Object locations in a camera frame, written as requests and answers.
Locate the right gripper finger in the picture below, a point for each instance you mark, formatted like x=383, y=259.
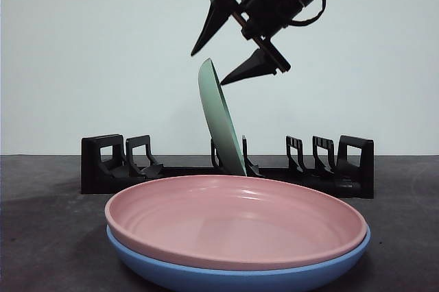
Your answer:
x=214, y=18
x=255, y=66

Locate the green round plate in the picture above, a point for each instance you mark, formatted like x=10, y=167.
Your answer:
x=216, y=113

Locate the pink round plate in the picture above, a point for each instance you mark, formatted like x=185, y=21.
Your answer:
x=233, y=223

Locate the blue round plate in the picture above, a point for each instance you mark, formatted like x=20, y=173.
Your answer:
x=240, y=278

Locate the black plastic dish rack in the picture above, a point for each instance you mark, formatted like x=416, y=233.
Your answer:
x=363, y=168

